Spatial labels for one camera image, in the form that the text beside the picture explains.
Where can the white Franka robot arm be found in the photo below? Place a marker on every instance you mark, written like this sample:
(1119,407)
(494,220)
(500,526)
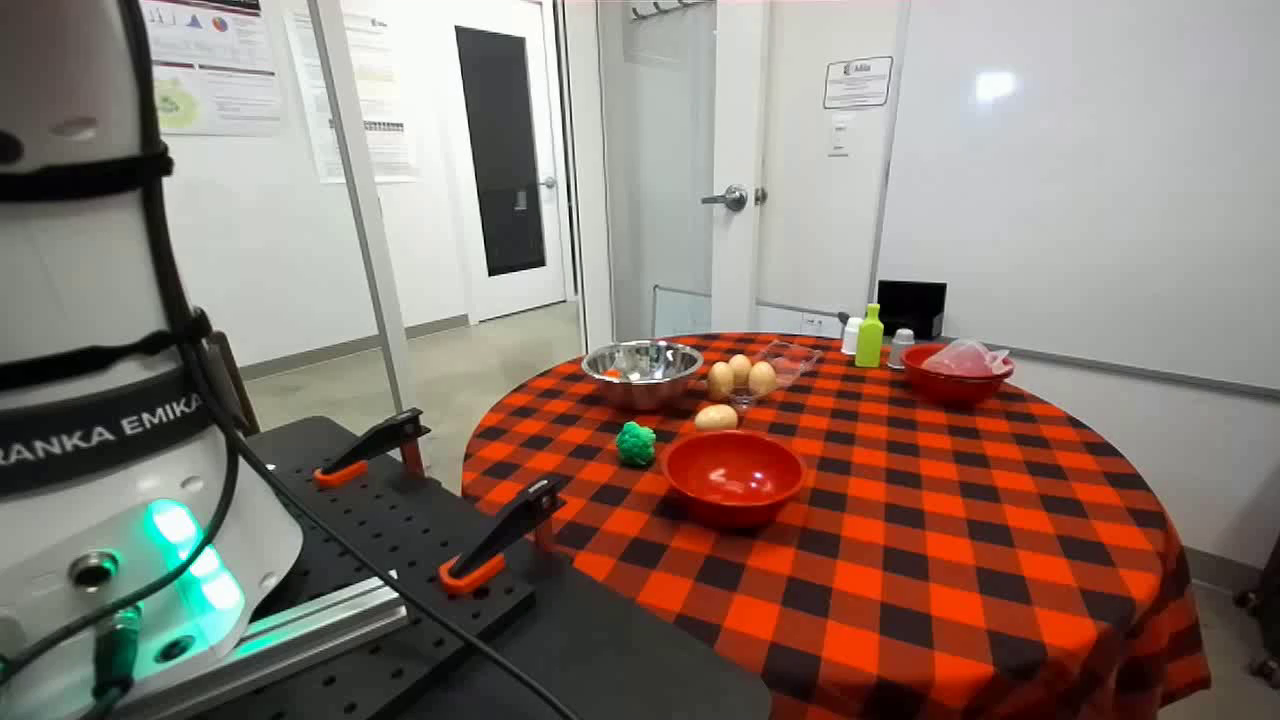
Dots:
(135,536)

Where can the silver metal bowl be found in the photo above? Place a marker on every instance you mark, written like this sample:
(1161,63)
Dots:
(642,374)

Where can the red plastic bowl front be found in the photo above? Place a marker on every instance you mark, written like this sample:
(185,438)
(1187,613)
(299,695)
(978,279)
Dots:
(733,483)

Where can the red bowl with plastic wrap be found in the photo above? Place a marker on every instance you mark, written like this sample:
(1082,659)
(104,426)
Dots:
(958,374)

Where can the beige egg left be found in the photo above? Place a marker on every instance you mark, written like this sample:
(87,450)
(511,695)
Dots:
(720,382)

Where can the beige egg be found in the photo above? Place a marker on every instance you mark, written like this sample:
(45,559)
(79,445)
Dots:
(720,382)
(741,367)
(719,419)
(761,379)

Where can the green toy vegetable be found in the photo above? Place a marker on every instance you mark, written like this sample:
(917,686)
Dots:
(635,445)

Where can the beige egg front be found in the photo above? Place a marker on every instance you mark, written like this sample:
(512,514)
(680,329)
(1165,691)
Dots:
(719,419)

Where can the beige egg back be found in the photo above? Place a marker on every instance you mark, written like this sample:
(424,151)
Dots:
(741,367)

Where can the beige egg right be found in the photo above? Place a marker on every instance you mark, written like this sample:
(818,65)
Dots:
(761,379)

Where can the green bottle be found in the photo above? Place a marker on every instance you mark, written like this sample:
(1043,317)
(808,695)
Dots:
(870,337)

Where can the black orange clamp left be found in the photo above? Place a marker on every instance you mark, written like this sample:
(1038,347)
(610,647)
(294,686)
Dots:
(395,433)

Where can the black orange clamp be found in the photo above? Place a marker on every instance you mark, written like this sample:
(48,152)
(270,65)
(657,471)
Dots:
(490,553)
(395,433)

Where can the black orange clamp right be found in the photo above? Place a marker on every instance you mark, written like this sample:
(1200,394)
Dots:
(490,553)

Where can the orange black plaid tablecloth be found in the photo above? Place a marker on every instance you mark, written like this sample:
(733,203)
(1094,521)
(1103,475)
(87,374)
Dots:
(939,566)

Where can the black box by wall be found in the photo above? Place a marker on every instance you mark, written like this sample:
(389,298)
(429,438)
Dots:
(914,304)

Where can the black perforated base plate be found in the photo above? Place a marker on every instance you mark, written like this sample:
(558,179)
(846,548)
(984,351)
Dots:
(536,640)

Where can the white door with handle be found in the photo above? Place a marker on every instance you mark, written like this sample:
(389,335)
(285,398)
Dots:
(801,151)

